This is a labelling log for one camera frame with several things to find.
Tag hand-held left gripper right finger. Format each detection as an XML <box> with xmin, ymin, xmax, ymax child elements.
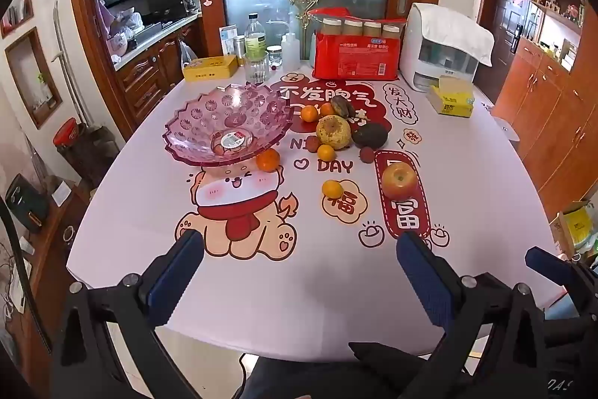
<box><xmin>396</xmin><ymin>231</ymin><xmax>549</xmax><ymax>399</ymax></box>

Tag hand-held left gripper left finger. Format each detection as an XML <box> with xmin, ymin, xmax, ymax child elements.
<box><xmin>49</xmin><ymin>230</ymin><xmax>206</xmax><ymax>399</ymax></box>

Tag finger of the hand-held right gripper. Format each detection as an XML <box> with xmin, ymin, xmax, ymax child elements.
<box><xmin>525</xmin><ymin>246</ymin><xmax>585</xmax><ymax>288</ymax></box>

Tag red apple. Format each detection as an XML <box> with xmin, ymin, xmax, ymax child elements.
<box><xmin>382</xmin><ymin>162</ymin><xmax>420</xmax><ymax>202</ymax></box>

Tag dark avocado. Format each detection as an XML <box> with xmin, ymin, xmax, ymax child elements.
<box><xmin>351</xmin><ymin>122</ymin><xmax>389</xmax><ymax>148</ymax></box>

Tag spotted yellow pear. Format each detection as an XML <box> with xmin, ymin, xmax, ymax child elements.
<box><xmin>315</xmin><ymin>115</ymin><xmax>352</xmax><ymax>150</ymax></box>

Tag pink glass fruit bowl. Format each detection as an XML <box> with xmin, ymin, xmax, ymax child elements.
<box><xmin>163</xmin><ymin>82</ymin><xmax>295</xmax><ymax>167</ymax></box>

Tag overripe brown banana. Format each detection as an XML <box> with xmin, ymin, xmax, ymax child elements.
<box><xmin>331</xmin><ymin>95</ymin><xmax>370</xmax><ymax>120</ymax></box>

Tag cardboard box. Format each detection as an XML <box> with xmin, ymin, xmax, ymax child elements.
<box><xmin>549</xmin><ymin>199</ymin><xmax>598</xmax><ymax>260</ymax></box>

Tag printed cartoon tablecloth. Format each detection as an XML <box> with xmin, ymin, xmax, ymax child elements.
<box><xmin>65</xmin><ymin>60</ymin><xmax>566</xmax><ymax>355</ymax></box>

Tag wooden sideboard cabinet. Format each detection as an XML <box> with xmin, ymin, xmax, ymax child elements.
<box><xmin>490</xmin><ymin>39</ymin><xmax>598</xmax><ymax>217</ymax></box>

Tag black bag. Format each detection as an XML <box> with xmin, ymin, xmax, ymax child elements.
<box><xmin>4</xmin><ymin>174</ymin><xmax>51</xmax><ymax>232</ymax></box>

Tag yellow tissue pack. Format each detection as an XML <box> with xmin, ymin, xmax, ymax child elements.
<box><xmin>426</xmin><ymin>75</ymin><xmax>476</xmax><ymax>118</ymax></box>

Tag wooden kitchen base cabinets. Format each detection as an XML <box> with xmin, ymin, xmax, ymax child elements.
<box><xmin>112</xmin><ymin>22</ymin><xmax>203</xmax><ymax>122</ymax></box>

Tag yellow tin box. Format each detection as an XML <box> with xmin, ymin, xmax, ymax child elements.
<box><xmin>182</xmin><ymin>55</ymin><xmax>238</xmax><ymax>82</ymax></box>

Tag clear plastic bag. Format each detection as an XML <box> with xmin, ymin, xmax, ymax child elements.
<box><xmin>180</xmin><ymin>41</ymin><xmax>199</xmax><ymax>75</ymax></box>

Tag clear drinking glass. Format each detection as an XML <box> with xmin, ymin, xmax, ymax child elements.
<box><xmin>244</xmin><ymin>52</ymin><xmax>270</xmax><ymax>84</ymax></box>

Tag white countertop appliance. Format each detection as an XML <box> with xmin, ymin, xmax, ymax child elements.
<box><xmin>399</xmin><ymin>3</ymin><xmax>494</xmax><ymax>93</ymax></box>

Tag metal can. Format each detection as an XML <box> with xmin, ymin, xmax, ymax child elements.
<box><xmin>232</xmin><ymin>35</ymin><xmax>247</xmax><ymax>68</ymax></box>

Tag brown entry door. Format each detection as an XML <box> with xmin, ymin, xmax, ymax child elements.
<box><xmin>477</xmin><ymin>0</ymin><xmax>536</xmax><ymax>103</ymax></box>

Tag red pack of paper cups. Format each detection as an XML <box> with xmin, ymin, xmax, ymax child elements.
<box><xmin>311</xmin><ymin>7</ymin><xmax>407</xmax><ymax>82</ymax></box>

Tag small paper carton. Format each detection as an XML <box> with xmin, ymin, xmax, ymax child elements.
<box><xmin>221</xmin><ymin>25</ymin><xmax>239</xmax><ymax>56</ymax></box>

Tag white squeeze bottle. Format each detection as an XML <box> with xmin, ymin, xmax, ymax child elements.
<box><xmin>280</xmin><ymin>32</ymin><xmax>300</xmax><ymax>71</ymax></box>

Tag white cloth cover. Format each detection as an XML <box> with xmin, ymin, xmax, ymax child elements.
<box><xmin>412</xmin><ymin>3</ymin><xmax>494</xmax><ymax>65</ymax></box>

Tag clear plastic bottle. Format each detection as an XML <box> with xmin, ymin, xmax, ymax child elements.
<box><xmin>244</xmin><ymin>13</ymin><xmax>267</xmax><ymax>58</ymax></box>

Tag wooden display shelf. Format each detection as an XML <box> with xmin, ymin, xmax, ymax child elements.
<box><xmin>525</xmin><ymin>0</ymin><xmax>590</xmax><ymax>73</ymax></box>

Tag wooden wall niche frame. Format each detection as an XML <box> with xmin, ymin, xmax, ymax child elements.
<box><xmin>4</xmin><ymin>27</ymin><xmax>64</xmax><ymax>129</ymax></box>

